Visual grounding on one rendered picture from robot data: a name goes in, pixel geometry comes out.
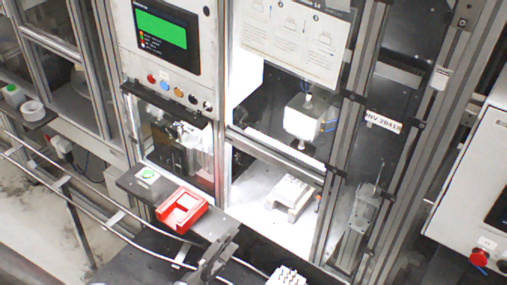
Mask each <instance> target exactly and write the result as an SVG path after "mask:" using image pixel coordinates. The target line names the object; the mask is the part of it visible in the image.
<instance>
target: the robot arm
mask: <svg viewBox="0 0 507 285"><path fill-rule="evenodd" d="M239 232H240V230H239V229H237V228H236V227H234V226H233V225H232V226H231V227H230V228H229V229H228V230H227V231H226V232H225V233H224V234H223V236H222V237H221V238H218V237H217V238H216V239H215V240H214V242H213V243H212V244H211V245H210V246H209V248H208V250H207V251H206V253H205V254H204V255H203V256H202V257H201V258H200V259H199V260H198V261H197V263H198V264H199V266H198V267H197V268H196V271H195V272H194V273H191V272H188V273H187V274H186V275H185V276H184V277H183V278H182V279H181V280H180V281H176V282H174V284H173V285H209V284H210V282H211V281H212V280H213V279H214V278H215V277H216V276H217V275H218V274H219V273H220V272H221V271H222V270H223V269H224V267H223V266H224V265H225V263H226V262H227V261H228V260H229V258H231V257H232V256H233V254H234V253H235V252H236V251H237V250H238V248H239V245H237V244H236V243H234V242H233V241H232V239H233V238H234V237H235V236H236V235H237V234H238V233H239ZM231 241H232V242H231ZM230 242H231V243H230ZM229 243H230V244H229ZM227 244H228V246H227ZM224 246H225V247H226V246H227V247H226V248H225V250H224V251H223V252H222V253H221V254H220V252H221V251H222V249H223V247H224ZM219 254H220V255H219ZM217 257H218V258H217ZM216 259H217V260H216ZM215 260H216V261H215ZM208 264H209V265H208ZM0 285H67V284H66V283H64V282H62V281H61V280H60V279H58V278H57V277H55V276H53V275H52V274H50V273H49V272H47V271H46V270H44V269H43V268H41V267H40V266H38V265H36V264H35V263H33V262H31V261H30V260H28V259H27V258H25V257H24V256H22V255H20V254H19V253H18V252H16V251H15V250H13V249H11V248H10V247H9V246H7V245H5V244H3V243H2V242H1V241H0Z"/></svg>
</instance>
